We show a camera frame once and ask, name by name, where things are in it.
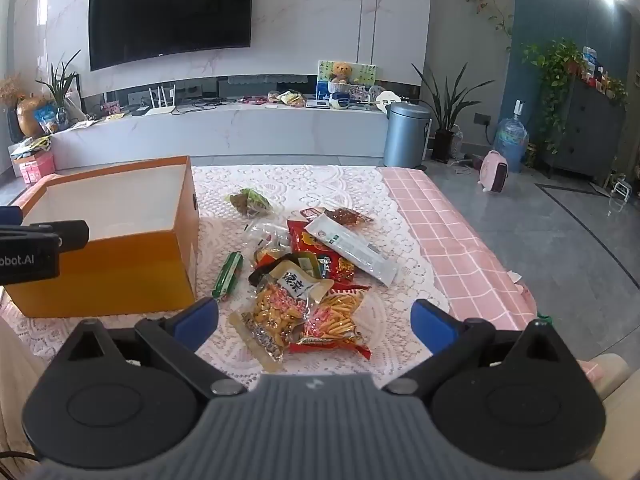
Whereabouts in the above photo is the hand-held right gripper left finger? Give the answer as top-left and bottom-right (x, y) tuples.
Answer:
(55, 297), (248, 401)

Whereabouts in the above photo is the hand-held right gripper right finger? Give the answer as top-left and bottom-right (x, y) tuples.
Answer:
(382, 299), (576, 401)

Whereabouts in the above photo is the orange cardboard box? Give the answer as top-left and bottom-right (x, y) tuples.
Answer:
(4, 156), (201, 318)

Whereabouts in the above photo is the clear yellow bean snack packet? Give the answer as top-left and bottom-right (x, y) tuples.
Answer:
(229, 260), (335, 373)

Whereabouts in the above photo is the red cartoon snack packet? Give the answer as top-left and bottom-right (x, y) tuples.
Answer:
(287, 219), (357, 283)

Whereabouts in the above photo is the green sausage stick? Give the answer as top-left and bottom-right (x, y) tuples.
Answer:
(212, 252), (244, 302)

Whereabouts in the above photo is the pink cardboard box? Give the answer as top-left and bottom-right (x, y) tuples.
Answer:
(12, 152), (56, 183)

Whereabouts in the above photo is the yellow paper pile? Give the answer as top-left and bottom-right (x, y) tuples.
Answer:
(10, 135), (53, 158)

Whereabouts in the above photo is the red fries stick snack packet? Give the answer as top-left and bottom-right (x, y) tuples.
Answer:
(289, 285), (373, 361)

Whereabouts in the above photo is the orange round vase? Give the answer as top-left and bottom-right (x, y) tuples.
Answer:
(16, 95), (48, 138)

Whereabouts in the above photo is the pink white plush slipper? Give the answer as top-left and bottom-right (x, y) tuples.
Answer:
(509, 270), (537, 303)

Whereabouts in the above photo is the small clear snack packet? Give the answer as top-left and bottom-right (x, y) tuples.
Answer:
(245, 220), (293, 261)

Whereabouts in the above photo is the long white snack packet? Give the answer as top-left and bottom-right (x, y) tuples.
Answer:
(304, 212), (398, 287)

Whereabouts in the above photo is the dark snack packet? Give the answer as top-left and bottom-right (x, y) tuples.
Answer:
(248, 254), (328, 286)

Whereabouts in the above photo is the dried flower bunch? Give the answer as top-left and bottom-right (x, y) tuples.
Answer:
(0, 75), (26, 108)

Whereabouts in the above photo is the green leaf snack packet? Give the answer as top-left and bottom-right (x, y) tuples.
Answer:
(224, 187), (275, 218)

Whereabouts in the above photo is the brown meat snack packet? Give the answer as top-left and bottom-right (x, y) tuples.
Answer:
(300, 206), (375, 228)

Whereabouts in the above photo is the thin-leaf green plant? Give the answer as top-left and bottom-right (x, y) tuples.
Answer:
(36, 50), (82, 131)

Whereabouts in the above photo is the white router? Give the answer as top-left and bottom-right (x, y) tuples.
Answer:
(147, 86), (176, 117)

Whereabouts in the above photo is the white lace tablecloth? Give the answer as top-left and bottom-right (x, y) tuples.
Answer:
(0, 165), (451, 396)

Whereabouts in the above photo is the pink space heater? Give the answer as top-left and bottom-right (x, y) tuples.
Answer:
(477, 150), (508, 193)

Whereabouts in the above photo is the grey-blue pedal trash can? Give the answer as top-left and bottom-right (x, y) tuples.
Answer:
(384, 102), (432, 170)

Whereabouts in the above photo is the grey marble television cabinet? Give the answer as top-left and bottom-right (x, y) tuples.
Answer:
(50, 105), (431, 171)

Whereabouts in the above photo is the blue water bottle with pump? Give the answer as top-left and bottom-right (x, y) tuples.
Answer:
(494, 100), (530, 163)

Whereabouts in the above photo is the long-leaf plant in black pot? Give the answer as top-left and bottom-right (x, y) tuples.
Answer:
(411, 62), (496, 163)

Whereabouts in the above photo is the white round object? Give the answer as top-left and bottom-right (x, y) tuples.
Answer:
(372, 89), (403, 113)

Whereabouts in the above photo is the white step stool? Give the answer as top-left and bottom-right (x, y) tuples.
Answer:
(607, 177), (632, 211)

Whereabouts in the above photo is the grey dresser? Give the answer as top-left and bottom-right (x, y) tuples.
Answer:
(542, 77), (628, 181)

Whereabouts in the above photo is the teddy bear gift box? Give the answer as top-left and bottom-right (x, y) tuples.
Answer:
(316, 60), (377, 101)

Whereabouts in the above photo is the brown teddy bear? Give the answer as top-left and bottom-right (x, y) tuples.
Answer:
(327, 61), (355, 85)

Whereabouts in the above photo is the trailing green plant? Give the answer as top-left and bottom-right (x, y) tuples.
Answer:
(522, 40), (586, 153)

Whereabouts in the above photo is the black wall television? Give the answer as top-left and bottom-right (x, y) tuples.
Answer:
(89, 0), (253, 72)

